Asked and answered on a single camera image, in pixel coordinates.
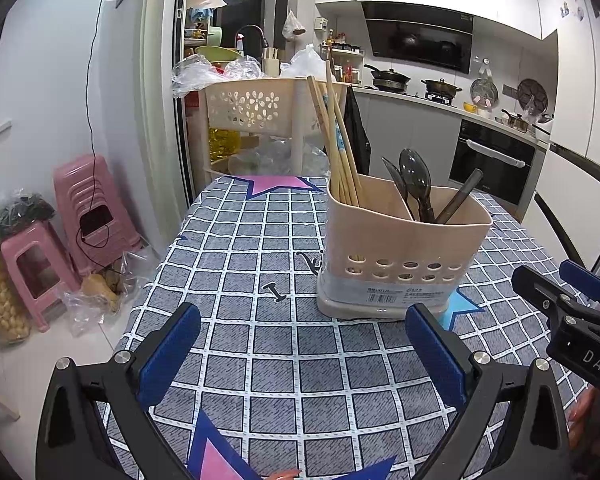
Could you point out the beige knife block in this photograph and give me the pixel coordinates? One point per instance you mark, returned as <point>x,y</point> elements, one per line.
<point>270,63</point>

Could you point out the green plastic basin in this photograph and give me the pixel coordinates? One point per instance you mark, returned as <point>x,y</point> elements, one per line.
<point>215,53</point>

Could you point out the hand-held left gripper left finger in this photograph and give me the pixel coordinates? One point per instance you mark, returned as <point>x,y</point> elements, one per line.
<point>172,350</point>

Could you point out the round steel steamer plate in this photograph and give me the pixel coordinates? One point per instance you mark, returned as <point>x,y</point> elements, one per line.
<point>484,91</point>

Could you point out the stack of pink stools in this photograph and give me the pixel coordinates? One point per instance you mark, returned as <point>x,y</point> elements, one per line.
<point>80,180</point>

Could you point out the dark round divided tray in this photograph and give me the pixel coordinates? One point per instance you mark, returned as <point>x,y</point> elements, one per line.
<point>532,94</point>

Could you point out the spray bottle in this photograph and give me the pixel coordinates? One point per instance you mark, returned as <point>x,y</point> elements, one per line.
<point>240,46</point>

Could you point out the grey checked star tablecloth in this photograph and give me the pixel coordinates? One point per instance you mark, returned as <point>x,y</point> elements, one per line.
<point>260,285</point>

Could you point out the beige plastic utensil holder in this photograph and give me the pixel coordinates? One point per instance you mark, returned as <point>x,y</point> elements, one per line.
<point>405,245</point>

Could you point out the crumpled clear bags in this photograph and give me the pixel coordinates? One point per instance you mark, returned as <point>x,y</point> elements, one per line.
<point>280,157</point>

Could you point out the steel saucepan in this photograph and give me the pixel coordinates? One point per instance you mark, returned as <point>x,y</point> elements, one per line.
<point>517,122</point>

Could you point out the black wok with lid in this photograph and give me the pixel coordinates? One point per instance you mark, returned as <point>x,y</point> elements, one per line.
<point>390,80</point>

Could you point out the black range hood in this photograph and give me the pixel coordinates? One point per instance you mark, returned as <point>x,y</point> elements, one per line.
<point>415,40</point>

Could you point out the clear plastic bag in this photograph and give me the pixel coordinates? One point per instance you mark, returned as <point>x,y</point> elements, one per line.
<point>245,67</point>
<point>200,75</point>
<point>305,65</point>

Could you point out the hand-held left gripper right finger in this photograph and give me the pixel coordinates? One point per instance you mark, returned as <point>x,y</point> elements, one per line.
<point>435,355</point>

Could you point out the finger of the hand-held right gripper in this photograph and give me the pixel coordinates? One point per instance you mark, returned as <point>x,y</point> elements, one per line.
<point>582,277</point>
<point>537,287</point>

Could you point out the clear bag of dark goods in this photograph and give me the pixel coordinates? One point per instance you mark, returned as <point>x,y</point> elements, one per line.
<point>22,210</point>

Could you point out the sack of yellow goods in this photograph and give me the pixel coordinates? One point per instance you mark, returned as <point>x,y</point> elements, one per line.
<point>0,295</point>

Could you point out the black kitchen faucet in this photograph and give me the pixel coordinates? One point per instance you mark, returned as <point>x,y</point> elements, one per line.
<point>252,26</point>

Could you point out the spice rack with bottles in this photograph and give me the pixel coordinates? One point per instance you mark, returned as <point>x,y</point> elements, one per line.
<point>345,67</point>

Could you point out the beige perforated basket rack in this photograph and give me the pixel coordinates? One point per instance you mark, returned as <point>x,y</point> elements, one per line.
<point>240,105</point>

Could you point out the yellow oil bottle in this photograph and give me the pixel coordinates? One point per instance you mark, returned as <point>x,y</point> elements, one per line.
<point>225,142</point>

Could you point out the person's right hand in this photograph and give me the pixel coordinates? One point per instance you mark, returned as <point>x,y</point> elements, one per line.
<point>578,420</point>

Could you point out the white hanging plastic bag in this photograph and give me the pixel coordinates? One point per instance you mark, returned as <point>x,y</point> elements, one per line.
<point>292,25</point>

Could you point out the grey base cabinets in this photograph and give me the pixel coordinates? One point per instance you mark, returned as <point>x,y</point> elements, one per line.
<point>405,125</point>

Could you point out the dark translucent plastic spoon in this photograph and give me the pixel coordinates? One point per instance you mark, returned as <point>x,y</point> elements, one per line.
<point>462,192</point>
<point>392,172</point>
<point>415,170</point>

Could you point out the dark cooking pot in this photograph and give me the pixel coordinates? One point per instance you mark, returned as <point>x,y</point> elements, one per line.
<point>440,87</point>

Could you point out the black built-in oven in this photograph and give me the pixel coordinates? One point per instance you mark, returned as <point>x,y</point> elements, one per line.
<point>485,170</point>

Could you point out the pink plastic stool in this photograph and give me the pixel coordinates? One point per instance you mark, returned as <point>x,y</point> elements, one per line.
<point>25,240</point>

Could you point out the bundle of wooden chopsticks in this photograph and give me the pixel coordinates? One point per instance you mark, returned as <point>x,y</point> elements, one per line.
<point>342,170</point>

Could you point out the yellow bowl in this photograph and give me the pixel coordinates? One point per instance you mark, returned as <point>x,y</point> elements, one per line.
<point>470,107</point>

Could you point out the clear bag on floor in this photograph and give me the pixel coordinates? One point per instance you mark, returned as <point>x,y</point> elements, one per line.
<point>100,285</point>

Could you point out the white tall cabinet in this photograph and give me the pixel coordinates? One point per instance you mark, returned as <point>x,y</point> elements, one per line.
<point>575,60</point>

